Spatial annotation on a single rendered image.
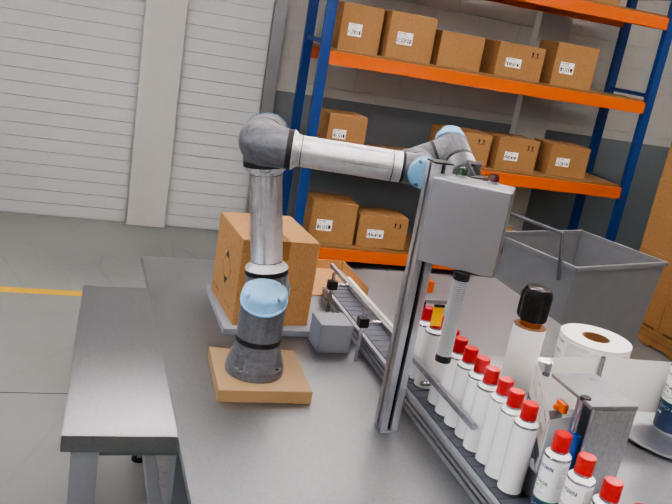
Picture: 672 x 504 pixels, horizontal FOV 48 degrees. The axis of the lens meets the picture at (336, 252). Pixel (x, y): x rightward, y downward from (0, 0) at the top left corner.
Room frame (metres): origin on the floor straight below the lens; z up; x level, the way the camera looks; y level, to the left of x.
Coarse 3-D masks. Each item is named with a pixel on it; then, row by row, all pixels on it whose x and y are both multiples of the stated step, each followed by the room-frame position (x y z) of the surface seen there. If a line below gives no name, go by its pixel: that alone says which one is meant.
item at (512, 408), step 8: (512, 392) 1.43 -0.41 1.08; (520, 392) 1.44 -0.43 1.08; (512, 400) 1.43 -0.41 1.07; (520, 400) 1.43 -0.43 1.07; (504, 408) 1.43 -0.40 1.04; (512, 408) 1.43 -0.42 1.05; (520, 408) 1.43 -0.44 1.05; (504, 416) 1.43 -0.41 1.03; (512, 416) 1.42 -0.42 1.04; (496, 424) 1.44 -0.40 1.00; (504, 424) 1.42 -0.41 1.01; (512, 424) 1.42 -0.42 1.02; (496, 432) 1.43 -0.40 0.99; (504, 432) 1.42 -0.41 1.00; (496, 440) 1.43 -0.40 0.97; (504, 440) 1.42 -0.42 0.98; (496, 448) 1.43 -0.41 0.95; (504, 448) 1.42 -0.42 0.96; (488, 456) 1.44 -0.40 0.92; (496, 456) 1.42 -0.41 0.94; (488, 464) 1.43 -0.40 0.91; (496, 464) 1.42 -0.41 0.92; (488, 472) 1.43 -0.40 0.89; (496, 472) 1.42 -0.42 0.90; (496, 480) 1.42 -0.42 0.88
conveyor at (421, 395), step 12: (348, 288) 2.51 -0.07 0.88; (348, 300) 2.39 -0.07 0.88; (348, 312) 2.27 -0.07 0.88; (360, 312) 2.29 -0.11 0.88; (372, 324) 2.20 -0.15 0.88; (372, 336) 2.11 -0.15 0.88; (384, 336) 2.12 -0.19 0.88; (384, 348) 2.03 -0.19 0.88; (408, 384) 1.82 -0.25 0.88; (420, 396) 1.76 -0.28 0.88; (432, 408) 1.70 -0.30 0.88; (444, 432) 1.59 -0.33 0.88; (456, 444) 1.55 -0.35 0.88; (468, 456) 1.50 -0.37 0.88; (480, 468) 1.46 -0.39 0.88; (492, 480) 1.42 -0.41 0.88; (492, 492) 1.38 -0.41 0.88
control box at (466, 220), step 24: (432, 192) 1.59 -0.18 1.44; (456, 192) 1.57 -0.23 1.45; (480, 192) 1.56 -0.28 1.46; (504, 192) 1.55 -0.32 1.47; (432, 216) 1.58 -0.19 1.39; (456, 216) 1.57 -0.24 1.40; (480, 216) 1.56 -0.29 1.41; (504, 216) 1.55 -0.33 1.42; (432, 240) 1.58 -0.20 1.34; (456, 240) 1.57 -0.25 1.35; (480, 240) 1.56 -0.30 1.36; (456, 264) 1.56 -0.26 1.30; (480, 264) 1.55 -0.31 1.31
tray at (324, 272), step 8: (320, 264) 2.83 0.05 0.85; (328, 264) 2.84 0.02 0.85; (336, 264) 2.85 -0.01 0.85; (344, 264) 2.84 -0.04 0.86; (320, 272) 2.78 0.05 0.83; (328, 272) 2.79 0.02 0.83; (344, 272) 2.83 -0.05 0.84; (352, 272) 2.75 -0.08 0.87; (320, 280) 2.68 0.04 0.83; (360, 280) 2.66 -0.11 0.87; (320, 288) 2.59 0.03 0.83; (360, 288) 2.65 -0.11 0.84; (368, 288) 2.58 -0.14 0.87
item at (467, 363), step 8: (464, 352) 1.63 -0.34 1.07; (472, 352) 1.62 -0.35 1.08; (464, 360) 1.63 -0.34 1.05; (472, 360) 1.62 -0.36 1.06; (456, 368) 1.64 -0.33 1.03; (464, 368) 1.62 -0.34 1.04; (472, 368) 1.62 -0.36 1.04; (456, 376) 1.63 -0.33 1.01; (464, 376) 1.61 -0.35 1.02; (456, 384) 1.62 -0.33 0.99; (464, 384) 1.61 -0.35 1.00; (456, 392) 1.62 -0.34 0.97; (456, 400) 1.62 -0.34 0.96; (448, 408) 1.63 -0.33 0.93; (448, 416) 1.62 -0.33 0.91; (456, 416) 1.61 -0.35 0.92; (448, 424) 1.62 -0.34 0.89
